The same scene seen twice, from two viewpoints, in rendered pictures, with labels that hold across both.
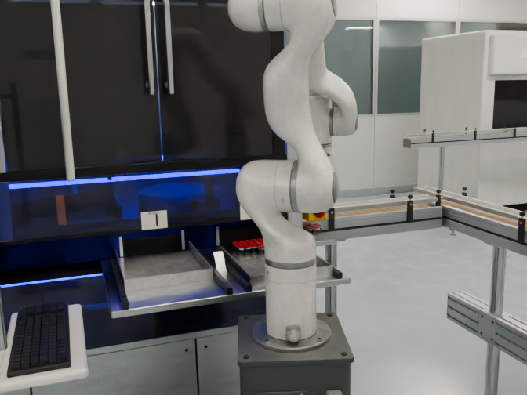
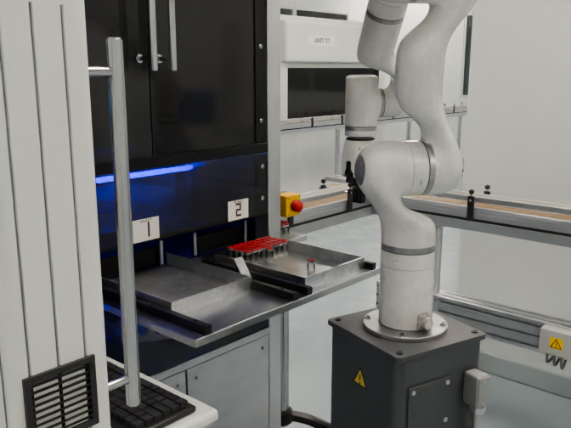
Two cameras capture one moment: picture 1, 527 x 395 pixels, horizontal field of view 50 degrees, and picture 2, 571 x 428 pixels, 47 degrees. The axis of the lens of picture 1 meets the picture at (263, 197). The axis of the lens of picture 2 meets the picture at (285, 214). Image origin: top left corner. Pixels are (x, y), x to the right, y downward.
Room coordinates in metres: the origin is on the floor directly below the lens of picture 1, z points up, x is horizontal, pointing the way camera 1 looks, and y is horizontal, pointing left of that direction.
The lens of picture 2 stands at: (0.17, 0.88, 1.43)
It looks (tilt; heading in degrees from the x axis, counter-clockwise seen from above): 12 degrees down; 331
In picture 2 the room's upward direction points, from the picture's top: straight up
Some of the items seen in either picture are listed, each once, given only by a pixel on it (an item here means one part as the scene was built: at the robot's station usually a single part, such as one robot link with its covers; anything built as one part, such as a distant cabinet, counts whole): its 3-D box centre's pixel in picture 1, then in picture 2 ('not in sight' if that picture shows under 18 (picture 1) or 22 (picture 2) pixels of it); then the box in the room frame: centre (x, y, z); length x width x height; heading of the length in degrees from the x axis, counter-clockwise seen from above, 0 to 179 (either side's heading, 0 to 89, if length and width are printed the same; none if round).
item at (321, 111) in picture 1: (318, 119); (363, 100); (1.59, -0.16, 1.35); 0.09 x 0.08 x 0.13; 74
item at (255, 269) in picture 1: (272, 260); (289, 261); (1.74, -0.03, 0.90); 0.34 x 0.26 x 0.04; 19
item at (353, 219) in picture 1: (363, 214); (308, 206); (2.27, -0.41, 0.92); 0.69 x 0.16 x 0.16; 109
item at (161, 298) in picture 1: (217, 271); (235, 281); (1.73, 0.15, 0.87); 0.70 x 0.48 x 0.02; 109
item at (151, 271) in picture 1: (161, 262); (169, 280); (1.74, 0.33, 0.90); 0.34 x 0.26 x 0.04; 19
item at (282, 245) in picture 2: (263, 251); (266, 253); (1.83, 0.00, 0.90); 0.18 x 0.02 x 0.05; 109
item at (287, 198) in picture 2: (314, 209); (285, 204); (2.04, -0.19, 0.99); 0.08 x 0.07 x 0.07; 19
